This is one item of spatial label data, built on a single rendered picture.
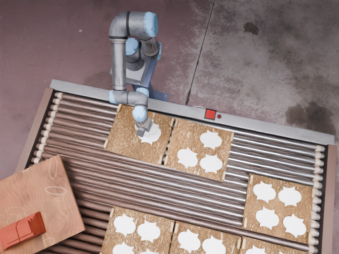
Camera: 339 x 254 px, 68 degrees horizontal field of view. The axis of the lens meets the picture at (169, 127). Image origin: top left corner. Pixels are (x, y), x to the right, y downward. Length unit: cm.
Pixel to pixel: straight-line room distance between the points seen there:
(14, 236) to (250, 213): 138
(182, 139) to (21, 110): 208
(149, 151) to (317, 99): 211
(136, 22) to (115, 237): 127
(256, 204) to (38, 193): 138
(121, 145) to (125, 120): 18
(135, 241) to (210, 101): 172
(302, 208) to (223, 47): 200
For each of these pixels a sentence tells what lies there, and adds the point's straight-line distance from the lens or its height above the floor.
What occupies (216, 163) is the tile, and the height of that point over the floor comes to 94.
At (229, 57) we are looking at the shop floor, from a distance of 311.
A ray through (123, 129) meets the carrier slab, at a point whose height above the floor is 94.
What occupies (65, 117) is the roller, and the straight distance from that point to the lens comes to 196.
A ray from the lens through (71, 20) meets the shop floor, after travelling 359.
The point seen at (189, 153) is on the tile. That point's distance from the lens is 171.
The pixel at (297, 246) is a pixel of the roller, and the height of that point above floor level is 92.
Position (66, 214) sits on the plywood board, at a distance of 173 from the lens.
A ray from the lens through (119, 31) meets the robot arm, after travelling 137.
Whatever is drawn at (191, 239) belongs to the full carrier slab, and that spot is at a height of 95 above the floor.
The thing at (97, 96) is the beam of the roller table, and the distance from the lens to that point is 194.
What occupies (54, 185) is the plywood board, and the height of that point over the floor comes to 104.
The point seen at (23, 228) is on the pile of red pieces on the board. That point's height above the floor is 117.
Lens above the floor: 263
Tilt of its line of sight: 75 degrees down
